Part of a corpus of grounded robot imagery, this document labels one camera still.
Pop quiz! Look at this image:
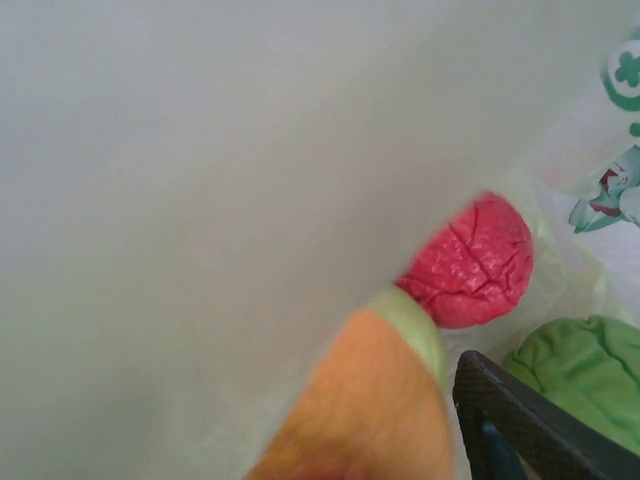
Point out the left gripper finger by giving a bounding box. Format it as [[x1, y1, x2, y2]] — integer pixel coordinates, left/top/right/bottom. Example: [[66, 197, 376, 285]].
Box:
[[452, 349, 640, 480]]

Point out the yellow translucent plastic bag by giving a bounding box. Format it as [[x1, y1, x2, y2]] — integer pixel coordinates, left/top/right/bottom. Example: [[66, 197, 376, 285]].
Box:
[[0, 0, 640, 480]]

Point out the dark red fruit with leaf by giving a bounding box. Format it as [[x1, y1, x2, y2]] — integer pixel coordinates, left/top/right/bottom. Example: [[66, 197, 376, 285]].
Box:
[[394, 189, 536, 331]]

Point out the yellow orange peach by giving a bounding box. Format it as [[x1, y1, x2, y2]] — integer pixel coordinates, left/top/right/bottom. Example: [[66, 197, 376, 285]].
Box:
[[244, 287, 456, 480]]

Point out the green apple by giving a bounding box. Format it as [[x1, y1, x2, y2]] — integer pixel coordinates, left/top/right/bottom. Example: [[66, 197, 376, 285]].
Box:
[[502, 314, 640, 451]]

